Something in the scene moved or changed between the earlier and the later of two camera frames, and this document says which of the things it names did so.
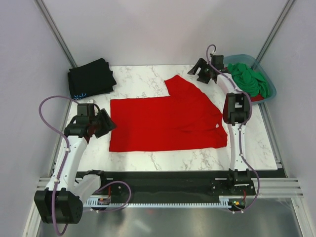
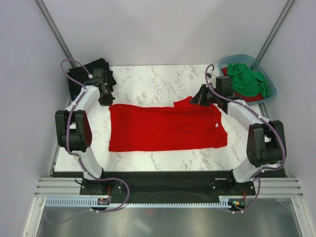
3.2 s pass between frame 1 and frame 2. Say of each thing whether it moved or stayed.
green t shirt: stayed
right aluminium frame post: stayed
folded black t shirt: stayed
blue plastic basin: stayed
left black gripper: moved
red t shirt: moved
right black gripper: moved
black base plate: stayed
